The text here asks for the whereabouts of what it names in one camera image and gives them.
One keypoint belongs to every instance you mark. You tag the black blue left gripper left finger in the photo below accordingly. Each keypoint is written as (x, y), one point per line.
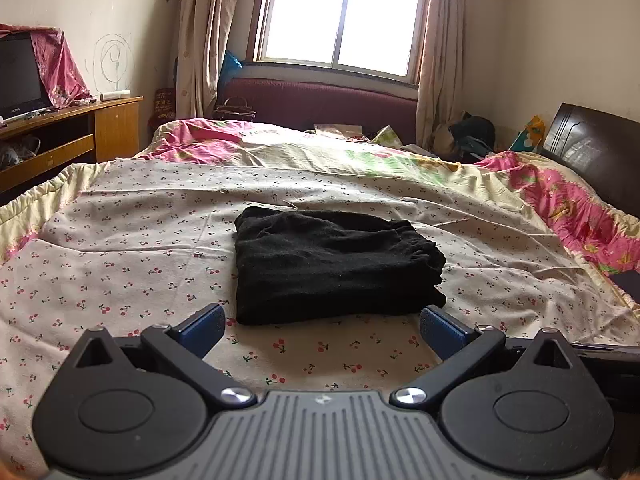
(136, 407)

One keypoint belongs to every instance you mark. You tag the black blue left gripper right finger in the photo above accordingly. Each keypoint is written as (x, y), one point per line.
(534, 412)

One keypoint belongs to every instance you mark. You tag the black pants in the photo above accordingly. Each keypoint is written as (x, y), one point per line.
(296, 266)

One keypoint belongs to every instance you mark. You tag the black phone on bed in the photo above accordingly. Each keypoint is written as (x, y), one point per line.
(629, 282)

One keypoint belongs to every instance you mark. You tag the pink floral quilt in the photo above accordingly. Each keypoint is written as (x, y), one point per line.
(550, 199)

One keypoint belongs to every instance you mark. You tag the dark wooden headboard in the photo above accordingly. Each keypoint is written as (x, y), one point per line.
(602, 148)

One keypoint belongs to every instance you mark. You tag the colourful bag by headboard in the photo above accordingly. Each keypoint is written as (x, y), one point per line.
(530, 137)

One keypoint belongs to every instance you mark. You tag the dark clothes pile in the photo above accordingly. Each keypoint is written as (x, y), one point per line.
(469, 140)

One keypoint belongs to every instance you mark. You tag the wooden side cabinet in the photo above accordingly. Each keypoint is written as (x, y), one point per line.
(97, 132)

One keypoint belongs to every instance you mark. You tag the brown handbag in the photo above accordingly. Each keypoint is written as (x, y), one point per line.
(234, 109)

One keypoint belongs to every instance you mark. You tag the pink cloth over television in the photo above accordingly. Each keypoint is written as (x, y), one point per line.
(57, 69)

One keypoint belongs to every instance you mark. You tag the black television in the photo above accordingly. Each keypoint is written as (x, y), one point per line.
(21, 89)

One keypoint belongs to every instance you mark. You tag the maroon padded window bench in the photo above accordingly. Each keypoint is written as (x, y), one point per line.
(301, 105)

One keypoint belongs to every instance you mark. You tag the blue bag by window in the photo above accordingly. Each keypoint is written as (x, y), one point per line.
(230, 68)

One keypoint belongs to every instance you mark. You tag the right beige curtain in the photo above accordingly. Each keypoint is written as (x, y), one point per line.
(440, 84)

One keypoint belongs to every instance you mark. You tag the beige curtain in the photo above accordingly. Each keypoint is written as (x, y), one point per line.
(440, 84)
(204, 28)

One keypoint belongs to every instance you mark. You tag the left beige curtain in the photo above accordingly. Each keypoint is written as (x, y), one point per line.
(204, 28)

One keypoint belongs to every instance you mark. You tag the window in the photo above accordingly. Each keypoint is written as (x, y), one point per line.
(380, 39)

